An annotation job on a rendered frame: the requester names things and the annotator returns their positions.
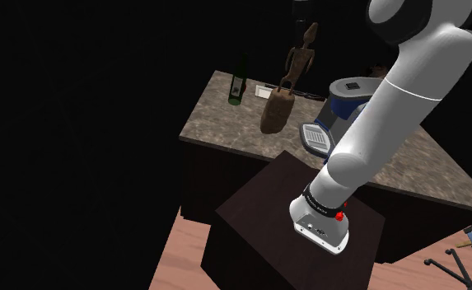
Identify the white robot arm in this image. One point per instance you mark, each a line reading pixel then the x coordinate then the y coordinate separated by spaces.
pixel 384 128

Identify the dark cabinet counter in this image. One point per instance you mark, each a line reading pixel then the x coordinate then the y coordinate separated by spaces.
pixel 207 176

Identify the brown wooden figure statue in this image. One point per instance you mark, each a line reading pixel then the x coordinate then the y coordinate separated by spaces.
pixel 277 108

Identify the green glass bottle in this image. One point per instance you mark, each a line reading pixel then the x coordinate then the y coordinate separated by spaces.
pixel 237 89

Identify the small white flat box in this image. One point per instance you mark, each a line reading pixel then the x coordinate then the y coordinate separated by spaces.
pixel 264 92

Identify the dark robot stand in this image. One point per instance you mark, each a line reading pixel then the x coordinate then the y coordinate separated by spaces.
pixel 267 209

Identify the blue and grey coffee machine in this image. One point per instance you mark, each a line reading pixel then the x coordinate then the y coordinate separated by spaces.
pixel 342 105

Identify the blue office chair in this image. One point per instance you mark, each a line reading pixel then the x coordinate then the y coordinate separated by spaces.
pixel 470 257

